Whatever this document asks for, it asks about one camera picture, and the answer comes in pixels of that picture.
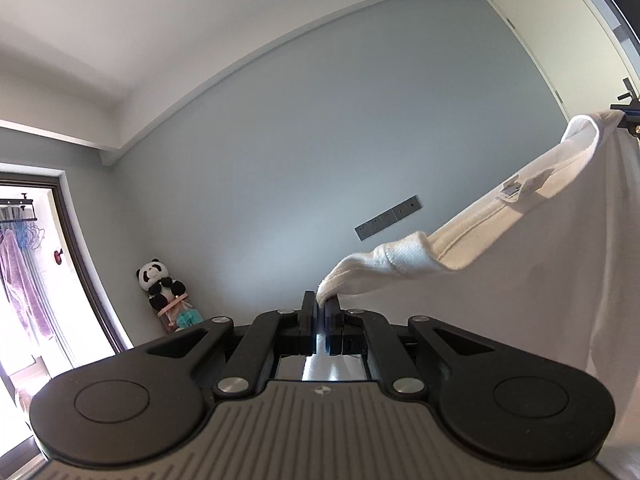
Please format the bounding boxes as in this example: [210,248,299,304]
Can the cream door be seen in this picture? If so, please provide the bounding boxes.
[485,0,640,126]

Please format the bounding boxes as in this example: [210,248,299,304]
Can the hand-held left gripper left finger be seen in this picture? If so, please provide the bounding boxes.
[145,290,318,402]

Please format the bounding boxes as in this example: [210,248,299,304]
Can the panda plush toy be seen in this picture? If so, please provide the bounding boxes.
[136,258,187,311]

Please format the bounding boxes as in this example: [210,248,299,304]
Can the blue clothes hangers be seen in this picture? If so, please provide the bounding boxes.
[15,225,47,252]

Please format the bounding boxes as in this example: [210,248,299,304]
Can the white T-shirt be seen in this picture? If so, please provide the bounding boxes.
[300,112,640,480]

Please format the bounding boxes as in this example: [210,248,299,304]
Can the black drying rack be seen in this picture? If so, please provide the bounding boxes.
[0,194,38,221]

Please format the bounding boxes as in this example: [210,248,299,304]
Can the grey wall switch panel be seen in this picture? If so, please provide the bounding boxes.
[355,195,423,241]

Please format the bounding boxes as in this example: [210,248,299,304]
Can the purple hanging garment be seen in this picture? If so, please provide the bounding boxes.
[0,230,56,341]

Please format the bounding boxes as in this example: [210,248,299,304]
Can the dark window frame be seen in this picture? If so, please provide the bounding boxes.
[0,162,133,356]

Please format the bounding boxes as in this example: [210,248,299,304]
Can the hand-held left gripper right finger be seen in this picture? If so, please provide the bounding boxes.
[325,296,501,402]

